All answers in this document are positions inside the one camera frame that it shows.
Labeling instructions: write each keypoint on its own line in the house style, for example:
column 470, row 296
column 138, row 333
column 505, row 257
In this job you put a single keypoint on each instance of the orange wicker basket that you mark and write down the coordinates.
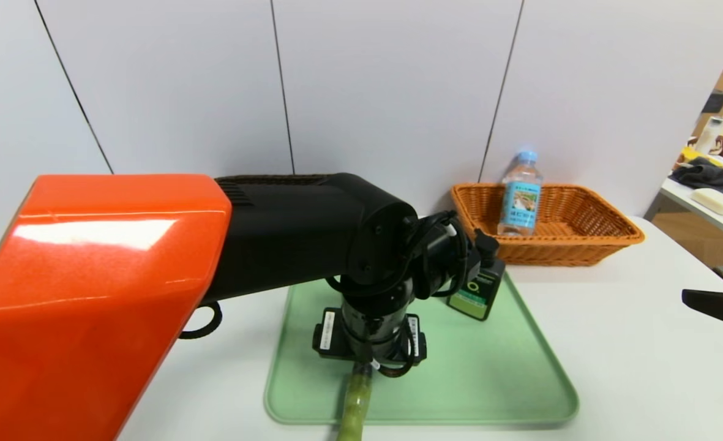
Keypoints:
column 581, row 245

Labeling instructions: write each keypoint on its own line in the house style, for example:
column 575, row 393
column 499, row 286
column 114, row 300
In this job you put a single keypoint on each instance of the white plastic bottle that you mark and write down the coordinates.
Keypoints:
column 707, row 138

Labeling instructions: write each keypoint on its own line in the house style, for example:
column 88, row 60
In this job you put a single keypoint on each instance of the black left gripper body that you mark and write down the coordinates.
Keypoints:
column 330, row 331

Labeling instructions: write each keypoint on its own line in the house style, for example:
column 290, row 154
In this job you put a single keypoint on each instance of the yellow background item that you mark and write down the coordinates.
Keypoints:
column 695, row 156

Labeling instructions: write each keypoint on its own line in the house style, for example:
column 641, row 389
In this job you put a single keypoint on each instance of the clear water bottle blue cap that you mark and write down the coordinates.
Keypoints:
column 520, row 202

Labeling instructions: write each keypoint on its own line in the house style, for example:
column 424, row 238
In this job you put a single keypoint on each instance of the light green plastic tray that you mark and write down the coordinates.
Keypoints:
column 483, row 380

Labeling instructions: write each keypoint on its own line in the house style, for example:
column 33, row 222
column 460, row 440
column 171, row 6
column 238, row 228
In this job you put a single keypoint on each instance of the black pump bottle green label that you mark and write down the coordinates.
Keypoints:
column 483, row 300

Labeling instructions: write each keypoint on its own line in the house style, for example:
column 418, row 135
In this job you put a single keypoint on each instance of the dark grey cloth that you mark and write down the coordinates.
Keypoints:
column 710, row 176

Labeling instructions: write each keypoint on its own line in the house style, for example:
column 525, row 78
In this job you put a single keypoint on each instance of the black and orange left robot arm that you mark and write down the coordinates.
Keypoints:
column 153, row 275

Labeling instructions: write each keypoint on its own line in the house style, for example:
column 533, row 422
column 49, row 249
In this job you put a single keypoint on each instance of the white soap block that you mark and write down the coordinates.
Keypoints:
column 715, row 202

